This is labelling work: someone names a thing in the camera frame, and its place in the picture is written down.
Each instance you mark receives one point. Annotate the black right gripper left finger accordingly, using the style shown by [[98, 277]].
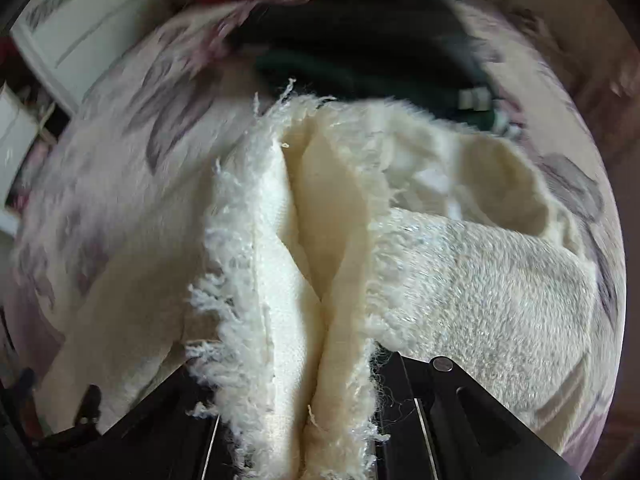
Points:
[[158, 439]]

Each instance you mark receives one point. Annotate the white wardrobe cabinet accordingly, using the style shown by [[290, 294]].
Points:
[[70, 44]]

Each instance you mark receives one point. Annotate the dark green black garment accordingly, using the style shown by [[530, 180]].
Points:
[[416, 51]]

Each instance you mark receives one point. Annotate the floral purple white bed blanket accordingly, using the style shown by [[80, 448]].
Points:
[[170, 102]]

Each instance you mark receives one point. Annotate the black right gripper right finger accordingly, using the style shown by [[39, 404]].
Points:
[[437, 422]]

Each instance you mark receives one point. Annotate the white fluffy knit garment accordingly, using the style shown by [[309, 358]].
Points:
[[340, 229]]

